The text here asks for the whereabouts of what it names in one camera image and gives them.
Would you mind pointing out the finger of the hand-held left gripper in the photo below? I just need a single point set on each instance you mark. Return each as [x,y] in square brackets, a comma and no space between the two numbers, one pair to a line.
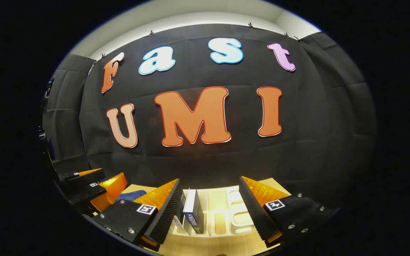
[84,177]
[84,193]

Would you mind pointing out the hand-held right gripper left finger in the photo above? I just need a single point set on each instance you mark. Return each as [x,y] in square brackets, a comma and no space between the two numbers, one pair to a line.
[166,213]

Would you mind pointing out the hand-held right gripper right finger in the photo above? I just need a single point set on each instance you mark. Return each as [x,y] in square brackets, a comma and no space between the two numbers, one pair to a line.
[253,209]

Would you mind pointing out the dark blue book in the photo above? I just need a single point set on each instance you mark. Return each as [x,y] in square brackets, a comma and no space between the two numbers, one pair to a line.
[195,213]

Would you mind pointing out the white bookshelf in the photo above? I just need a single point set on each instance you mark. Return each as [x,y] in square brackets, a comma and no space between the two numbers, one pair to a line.
[222,213]

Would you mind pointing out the blue schoolbag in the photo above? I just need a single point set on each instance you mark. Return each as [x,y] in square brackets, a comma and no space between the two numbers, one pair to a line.
[130,196]

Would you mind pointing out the black backdrop cloth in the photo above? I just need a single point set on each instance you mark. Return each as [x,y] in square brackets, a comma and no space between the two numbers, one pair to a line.
[226,160]

